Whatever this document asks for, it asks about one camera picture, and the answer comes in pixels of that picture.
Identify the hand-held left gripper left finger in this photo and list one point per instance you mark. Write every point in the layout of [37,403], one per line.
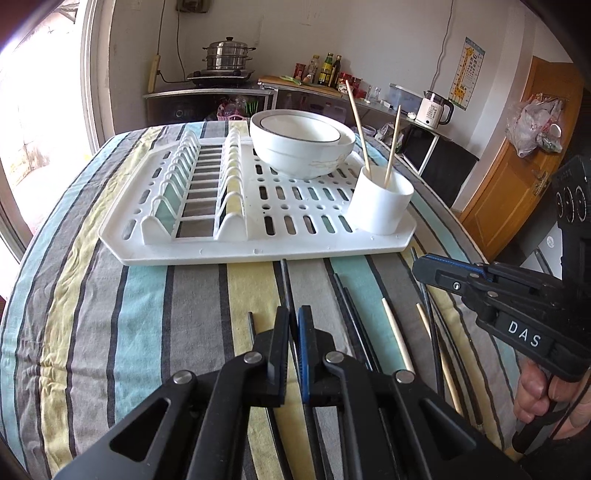
[280,355]

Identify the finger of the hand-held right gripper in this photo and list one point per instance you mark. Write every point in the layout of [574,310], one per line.
[443,273]

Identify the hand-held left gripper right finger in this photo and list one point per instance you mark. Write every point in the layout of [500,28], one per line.
[303,355]

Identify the black chopstick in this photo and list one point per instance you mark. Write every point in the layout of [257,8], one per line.
[358,323]
[464,387]
[251,327]
[287,286]
[346,314]

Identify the wooden chopstick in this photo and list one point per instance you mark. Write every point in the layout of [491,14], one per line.
[397,334]
[438,350]
[359,124]
[393,147]

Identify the white utensil cup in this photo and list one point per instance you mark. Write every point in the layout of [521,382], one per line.
[378,207]

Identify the white plastic dish rack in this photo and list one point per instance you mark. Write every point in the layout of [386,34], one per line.
[300,221]

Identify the person's right hand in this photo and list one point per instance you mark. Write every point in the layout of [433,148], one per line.
[531,392]

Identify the wooden door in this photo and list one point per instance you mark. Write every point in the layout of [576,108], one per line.
[498,194]

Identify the black panel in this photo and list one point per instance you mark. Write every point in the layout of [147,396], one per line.
[443,170]

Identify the striped tablecloth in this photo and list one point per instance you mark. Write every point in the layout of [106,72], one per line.
[138,323]

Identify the white electric kettle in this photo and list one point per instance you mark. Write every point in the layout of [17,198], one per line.
[431,113]

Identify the hanging plastic bag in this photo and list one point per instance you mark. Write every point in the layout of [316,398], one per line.
[531,124]

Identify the clear plastic container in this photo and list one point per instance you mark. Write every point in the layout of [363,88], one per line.
[401,99]

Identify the large white bowl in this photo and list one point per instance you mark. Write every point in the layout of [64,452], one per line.
[295,159]

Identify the glass mug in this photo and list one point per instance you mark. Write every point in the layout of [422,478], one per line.
[374,94]

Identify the small white bowl black rim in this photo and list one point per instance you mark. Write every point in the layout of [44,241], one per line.
[300,127]

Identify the red lid jar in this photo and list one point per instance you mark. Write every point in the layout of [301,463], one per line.
[356,84]
[345,79]

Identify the dark sauce bottle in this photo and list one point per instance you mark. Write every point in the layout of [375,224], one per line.
[337,74]

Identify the green bottle yellow label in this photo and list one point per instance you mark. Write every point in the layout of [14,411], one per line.
[327,71]

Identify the clear bottle yellow cap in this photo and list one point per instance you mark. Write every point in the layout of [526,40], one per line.
[314,69]

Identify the pink plastic basket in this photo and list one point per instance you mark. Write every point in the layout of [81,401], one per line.
[235,117]

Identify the red seasoning jar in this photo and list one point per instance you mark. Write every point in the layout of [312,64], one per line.
[300,73]

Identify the wooden cutting board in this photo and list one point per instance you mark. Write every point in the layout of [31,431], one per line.
[277,84]

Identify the metal stove cabinet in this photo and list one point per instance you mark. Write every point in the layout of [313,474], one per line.
[184,106]

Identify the black gas stove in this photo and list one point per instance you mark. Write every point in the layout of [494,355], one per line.
[217,77]

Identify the stainless steel steamer pot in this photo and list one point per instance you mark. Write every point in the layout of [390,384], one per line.
[228,55]

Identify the beige power strip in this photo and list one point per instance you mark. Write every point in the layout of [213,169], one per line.
[154,74]

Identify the glass sliding door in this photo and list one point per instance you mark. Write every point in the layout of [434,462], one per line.
[98,92]

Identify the giraffe wall poster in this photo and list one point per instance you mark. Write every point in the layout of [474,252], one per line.
[466,74]

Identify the wall junction box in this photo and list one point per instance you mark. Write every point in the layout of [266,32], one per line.
[188,5]

